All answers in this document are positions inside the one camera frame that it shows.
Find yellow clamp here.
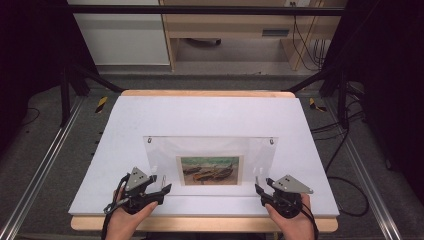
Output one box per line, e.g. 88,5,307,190
308,97,328,113
95,95,109,115

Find light wooden desk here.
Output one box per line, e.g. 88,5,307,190
158,0,349,72

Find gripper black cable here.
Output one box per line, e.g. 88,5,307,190
299,199,320,240
100,172,132,240

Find person's right hand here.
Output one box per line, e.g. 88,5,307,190
264,193,317,240

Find black floor cables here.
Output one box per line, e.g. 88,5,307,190
309,99,371,218

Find person's left hand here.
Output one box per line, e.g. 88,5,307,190
105,188,159,240

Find thin black floor cable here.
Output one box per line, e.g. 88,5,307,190
19,106,41,128

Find clear acrylic photo frame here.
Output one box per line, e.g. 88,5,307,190
142,135,280,198

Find white cabinet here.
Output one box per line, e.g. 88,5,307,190
67,0,171,67

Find hanging desk cables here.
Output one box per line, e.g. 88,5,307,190
290,1,330,72

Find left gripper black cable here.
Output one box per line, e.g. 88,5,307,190
100,172,132,240

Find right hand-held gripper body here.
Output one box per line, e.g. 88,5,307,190
265,174,315,220

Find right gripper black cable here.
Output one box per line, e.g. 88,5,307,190
299,199,320,240

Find grey desk label plate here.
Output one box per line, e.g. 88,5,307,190
261,28,291,38

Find painted boats picture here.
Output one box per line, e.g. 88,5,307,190
175,154,245,187

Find aluminium floor rail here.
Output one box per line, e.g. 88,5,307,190
0,95,85,240
323,97,404,240

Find yellow clamp left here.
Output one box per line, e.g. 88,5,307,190
95,95,109,115

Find yellow clamp right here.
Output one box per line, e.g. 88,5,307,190
308,97,328,113

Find black metal stand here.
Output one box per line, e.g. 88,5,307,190
284,64,350,130
59,62,125,128

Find black horizontal frame bar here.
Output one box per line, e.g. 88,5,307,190
67,4,346,17

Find wooden table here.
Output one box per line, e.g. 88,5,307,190
70,88,340,234

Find dark curtain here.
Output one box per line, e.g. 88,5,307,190
320,0,424,198
0,0,100,158

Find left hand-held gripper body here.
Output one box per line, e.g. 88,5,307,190
114,166,158,215

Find white table board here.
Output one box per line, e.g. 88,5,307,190
67,95,341,218

